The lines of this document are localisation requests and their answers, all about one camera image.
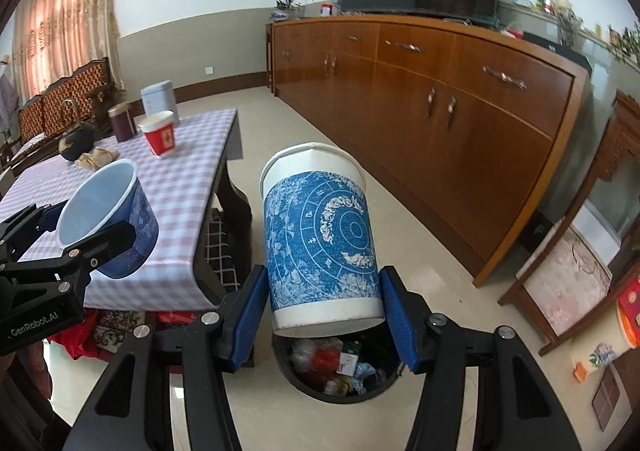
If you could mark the long wooden sideboard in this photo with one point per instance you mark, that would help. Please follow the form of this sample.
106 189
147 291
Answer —
425 131

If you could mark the white tin canister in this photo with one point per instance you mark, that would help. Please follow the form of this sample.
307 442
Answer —
157 98

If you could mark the small red box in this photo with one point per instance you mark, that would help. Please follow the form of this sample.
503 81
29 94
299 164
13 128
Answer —
327 10

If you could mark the crumpled waste pile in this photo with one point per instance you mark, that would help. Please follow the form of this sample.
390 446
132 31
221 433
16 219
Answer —
330 361

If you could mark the blue patterned paper cup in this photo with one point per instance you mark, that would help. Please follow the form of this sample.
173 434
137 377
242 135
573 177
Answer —
320 241

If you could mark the orange floral tub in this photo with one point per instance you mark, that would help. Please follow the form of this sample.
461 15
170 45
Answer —
610 336

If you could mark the blue paper bowl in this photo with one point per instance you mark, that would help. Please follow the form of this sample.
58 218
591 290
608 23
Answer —
100 196

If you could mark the black iron teapot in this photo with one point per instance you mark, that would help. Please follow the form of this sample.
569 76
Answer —
77 141

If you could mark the brown square box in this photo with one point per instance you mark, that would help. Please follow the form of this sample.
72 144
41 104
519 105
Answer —
607 398

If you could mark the hanging grey clothes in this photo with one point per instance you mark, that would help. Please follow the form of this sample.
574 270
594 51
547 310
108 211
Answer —
7 103

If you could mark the red paper cup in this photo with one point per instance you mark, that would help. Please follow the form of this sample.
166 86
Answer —
160 138

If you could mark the flat black box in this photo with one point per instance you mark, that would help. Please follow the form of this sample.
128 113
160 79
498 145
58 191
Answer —
555 51

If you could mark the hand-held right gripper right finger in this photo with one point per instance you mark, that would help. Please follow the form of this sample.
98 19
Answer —
400 321

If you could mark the brown crumpled paper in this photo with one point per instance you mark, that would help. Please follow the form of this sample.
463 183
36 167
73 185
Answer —
100 158

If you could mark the grid pattern cushion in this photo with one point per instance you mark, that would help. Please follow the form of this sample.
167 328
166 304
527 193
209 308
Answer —
225 256

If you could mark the table with checkered cloth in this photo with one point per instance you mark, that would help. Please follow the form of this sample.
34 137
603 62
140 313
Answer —
190 171

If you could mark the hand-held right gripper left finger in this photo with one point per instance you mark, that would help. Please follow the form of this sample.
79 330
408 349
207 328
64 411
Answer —
247 316

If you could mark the red cloth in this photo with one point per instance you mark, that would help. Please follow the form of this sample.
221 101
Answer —
70 343

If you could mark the wooden sofa bench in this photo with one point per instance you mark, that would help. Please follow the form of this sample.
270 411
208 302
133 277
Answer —
65 91

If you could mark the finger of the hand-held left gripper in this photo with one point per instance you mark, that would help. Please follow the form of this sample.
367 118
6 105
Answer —
110 241
50 218

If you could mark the maroon round canister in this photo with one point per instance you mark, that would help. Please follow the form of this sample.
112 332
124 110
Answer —
122 123

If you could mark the black waste bin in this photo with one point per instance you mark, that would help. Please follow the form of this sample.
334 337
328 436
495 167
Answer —
380 346

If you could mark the small wooden side table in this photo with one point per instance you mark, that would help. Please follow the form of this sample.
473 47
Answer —
269 61

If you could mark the potted plant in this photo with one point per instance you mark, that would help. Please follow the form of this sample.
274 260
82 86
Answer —
286 11

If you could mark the beige embroidered curtain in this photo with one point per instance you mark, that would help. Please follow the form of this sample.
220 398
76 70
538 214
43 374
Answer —
65 6

